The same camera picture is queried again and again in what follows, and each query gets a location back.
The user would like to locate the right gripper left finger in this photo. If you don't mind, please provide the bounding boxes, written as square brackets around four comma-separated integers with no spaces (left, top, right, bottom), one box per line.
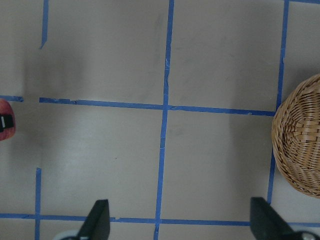
[76,199,111,240]

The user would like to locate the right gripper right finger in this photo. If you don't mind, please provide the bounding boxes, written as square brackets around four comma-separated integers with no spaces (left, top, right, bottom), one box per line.
[250,197,295,240]

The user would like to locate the red striped apple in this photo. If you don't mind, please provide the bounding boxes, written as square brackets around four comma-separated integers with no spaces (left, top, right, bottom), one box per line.
[0,98,16,141]

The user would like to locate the wicker basket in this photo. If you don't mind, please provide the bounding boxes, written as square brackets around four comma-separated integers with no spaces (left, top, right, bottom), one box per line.
[271,74,320,198]

